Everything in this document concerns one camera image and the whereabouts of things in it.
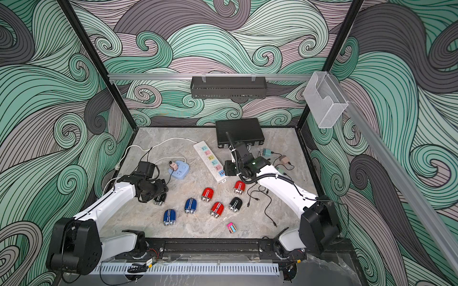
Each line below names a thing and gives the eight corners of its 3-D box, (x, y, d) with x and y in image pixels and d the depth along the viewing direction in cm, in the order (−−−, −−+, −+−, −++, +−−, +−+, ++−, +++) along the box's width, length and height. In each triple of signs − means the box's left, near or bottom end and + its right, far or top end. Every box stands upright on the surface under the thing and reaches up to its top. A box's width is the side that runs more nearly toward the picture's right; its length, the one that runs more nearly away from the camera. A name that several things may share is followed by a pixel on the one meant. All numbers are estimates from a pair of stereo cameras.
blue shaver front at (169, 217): (165, 226, 81) (163, 224, 79) (165, 212, 85) (163, 210, 83) (175, 224, 82) (174, 222, 79) (175, 210, 86) (174, 208, 83)
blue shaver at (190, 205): (185, 213, 85) (183, 211, 83) (187, 200, 90) (185, 197, 87) (195, 213, 85) (194, 211, 83) (197, 200, 90) (196, 197, 87)
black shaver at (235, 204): (227, 208, 87) (227, 205, 84) (234, 197, 90) (234, 194, 88) (236, 214, 85) (237, 211, 82) (243, 203, 88) (244, 200, 86)
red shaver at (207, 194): (200, 200, 89) (200, 197, 87) (205, 188, 93) (205, 186, 91) (210, 203, 88) (209, 200, 86) (214, 191, 92) (214, 189, 90)
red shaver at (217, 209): (209, 213, 85) (208, 211, 83) (216, 202, 89) (216, 199, 86) (218, 219, 83) (218, 217, 81) (225, 208, 87) (225, 205, 84)
